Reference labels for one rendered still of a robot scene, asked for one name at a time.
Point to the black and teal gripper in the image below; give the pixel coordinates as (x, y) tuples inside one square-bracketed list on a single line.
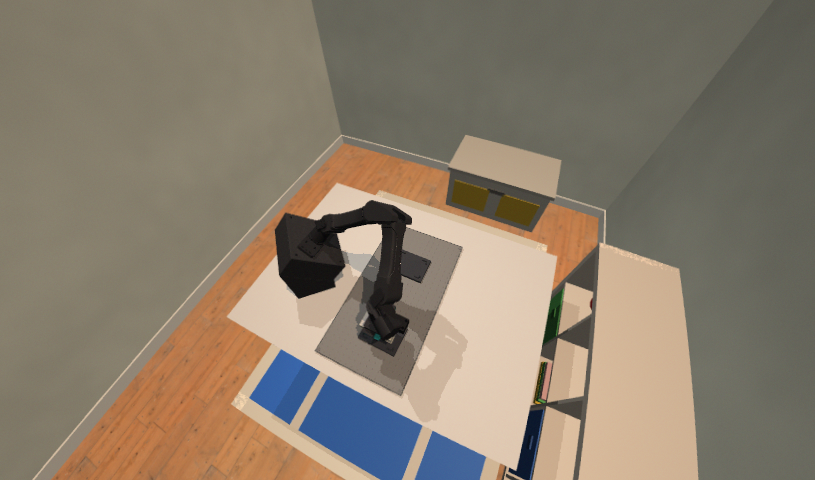
[(369, 329)]

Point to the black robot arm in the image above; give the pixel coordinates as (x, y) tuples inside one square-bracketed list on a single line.
[(388, 287)]

